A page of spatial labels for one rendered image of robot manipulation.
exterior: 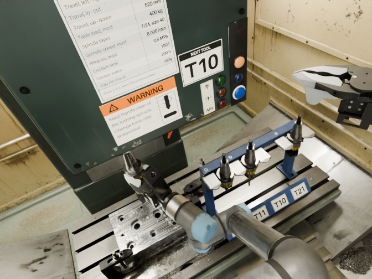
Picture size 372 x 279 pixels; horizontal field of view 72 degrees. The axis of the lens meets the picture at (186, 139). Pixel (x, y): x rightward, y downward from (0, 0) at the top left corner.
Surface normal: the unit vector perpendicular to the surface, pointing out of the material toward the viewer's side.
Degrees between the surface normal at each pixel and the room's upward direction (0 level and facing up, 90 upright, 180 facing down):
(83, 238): 0
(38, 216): 0
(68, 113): 90
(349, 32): 90
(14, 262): 24
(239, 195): 0
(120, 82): 90
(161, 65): 90
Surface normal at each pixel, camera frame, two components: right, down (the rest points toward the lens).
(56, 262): 0.22, -0.81
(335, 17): -0.88, 0.42
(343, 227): -0.49, -0.48
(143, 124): 0.45, 0.58
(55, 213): -0.15, -0.70
